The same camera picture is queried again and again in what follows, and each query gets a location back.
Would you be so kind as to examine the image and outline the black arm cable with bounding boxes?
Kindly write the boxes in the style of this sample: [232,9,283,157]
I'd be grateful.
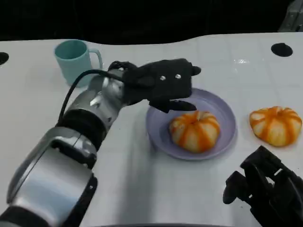
[58,61,133,123]

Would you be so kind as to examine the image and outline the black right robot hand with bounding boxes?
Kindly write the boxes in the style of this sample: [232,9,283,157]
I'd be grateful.
[222,145,303,227]

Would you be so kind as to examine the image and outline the orange and white bread roll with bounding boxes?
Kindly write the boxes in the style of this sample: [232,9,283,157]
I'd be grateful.
[168,110,221,154]
[249,106,303,148]

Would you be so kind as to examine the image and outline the grey metal frame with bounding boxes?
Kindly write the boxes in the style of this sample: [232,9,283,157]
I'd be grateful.
[279,0,303,32]

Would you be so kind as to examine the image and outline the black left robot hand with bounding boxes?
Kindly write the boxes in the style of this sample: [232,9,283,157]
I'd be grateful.
[123,58,202,114]

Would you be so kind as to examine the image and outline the pale green mug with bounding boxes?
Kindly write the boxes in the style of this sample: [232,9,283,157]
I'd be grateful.
[54,39,103,87]

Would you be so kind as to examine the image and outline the lilac plate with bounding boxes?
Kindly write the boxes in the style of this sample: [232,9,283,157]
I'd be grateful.
[145,87,237,161]

